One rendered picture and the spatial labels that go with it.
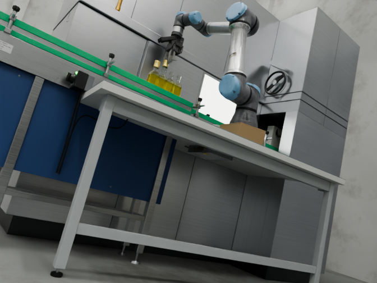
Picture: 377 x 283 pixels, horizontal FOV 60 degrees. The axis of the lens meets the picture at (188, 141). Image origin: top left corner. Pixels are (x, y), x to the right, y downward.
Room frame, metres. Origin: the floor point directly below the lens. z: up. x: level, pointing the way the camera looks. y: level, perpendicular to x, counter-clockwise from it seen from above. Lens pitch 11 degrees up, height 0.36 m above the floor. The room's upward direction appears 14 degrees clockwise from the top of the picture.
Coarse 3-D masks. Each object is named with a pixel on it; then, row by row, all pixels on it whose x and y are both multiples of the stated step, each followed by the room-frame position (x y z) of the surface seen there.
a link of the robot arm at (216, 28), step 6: (204, 24) 1.91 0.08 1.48; (210, 24) 1.89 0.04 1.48; (216, 24) 1.85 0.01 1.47; (222, 24) 1.82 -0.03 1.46; (228, 24) 1.78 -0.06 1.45; (258, 24) 1.64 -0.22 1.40; (198, 30) 1.94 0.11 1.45; (204, 30) 1.93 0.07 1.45; (210, 30) 1.90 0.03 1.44; (216, 30) 1.86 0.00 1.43; (222, 30) 1.83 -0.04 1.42; (228, 30) 1.79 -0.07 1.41; (252, 30) 1.65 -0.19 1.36
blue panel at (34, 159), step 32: (0, 64) 1.36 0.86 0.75; (0, 96) 1.38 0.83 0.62; (64, 96) 1.52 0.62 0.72; (0, 128) 1.40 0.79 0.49; (32, 128) 1.47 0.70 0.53; (64, 128) 1.55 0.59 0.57; (128, 128) 1.72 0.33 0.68; (0, 160) 1.43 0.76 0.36; (32, 160) 1.50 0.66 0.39; (64, 160) 1.57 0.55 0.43; (128, 160) 1.75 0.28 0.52; (128, 192) 1.78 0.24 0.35; (160, 192) 1.89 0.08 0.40
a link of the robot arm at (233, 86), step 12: (228, 12) 1.59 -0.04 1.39; (240, 12) 1.53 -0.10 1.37; (252, 12) 1.60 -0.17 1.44; (240, 24) 1.56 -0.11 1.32; (252, 24) 1.62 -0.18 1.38; (240, 36) 1.56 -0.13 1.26; (240, 48) 1.56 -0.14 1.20; (228, 60) 1.60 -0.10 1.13; (240, 60) 1.56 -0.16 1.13; (228, 72) 1.56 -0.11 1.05; (240, 72) 1.54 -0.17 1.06; (228, 84) 1.54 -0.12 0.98; (240, 84) 1.53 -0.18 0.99; (228, 96) 1.55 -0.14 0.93; (240, 96) 1.56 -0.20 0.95
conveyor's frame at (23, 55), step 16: (0, 32) 1.32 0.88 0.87; (0, 48) 1.33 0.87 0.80; (16, 48) 1.36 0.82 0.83; (32, 48) 1.39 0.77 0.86; (16, 64) 1.37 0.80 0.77; (32, 64) 1.40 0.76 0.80; (48, 64) 1.44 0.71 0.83; (64, 64) 1.48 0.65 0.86; (48, 80) 1.46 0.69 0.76; (64, 80) 1.49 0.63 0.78; (96, 80) 1.57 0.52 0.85; (144, 96) 1.72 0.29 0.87
